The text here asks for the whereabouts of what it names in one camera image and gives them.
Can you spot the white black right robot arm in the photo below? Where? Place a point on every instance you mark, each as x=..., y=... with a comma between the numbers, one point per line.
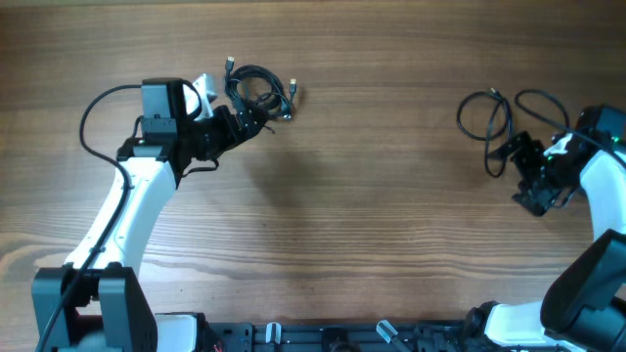
x=580, y=311

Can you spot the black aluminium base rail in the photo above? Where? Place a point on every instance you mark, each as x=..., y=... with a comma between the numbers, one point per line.
x=422, y=337

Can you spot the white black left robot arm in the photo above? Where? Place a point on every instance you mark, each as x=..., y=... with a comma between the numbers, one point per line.
x=94, y=302

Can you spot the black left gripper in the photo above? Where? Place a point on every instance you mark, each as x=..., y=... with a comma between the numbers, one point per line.
x=231, y=126

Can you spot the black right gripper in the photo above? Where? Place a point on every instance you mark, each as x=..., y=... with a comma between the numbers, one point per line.
x=533, y=169

